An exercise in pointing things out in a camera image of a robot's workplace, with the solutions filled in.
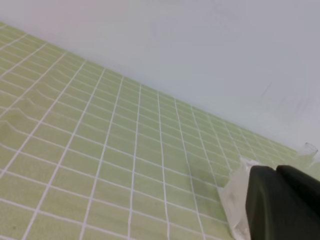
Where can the green checked tablecloth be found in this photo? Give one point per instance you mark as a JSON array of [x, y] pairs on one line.
[[88, 154]]

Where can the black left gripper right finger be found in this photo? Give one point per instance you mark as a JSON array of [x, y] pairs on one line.
[[303, 185]]

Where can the clear glass test tube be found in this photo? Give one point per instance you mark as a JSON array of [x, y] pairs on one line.
[[306, 154]]

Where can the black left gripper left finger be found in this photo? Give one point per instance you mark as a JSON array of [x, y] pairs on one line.
[[274, 211]]

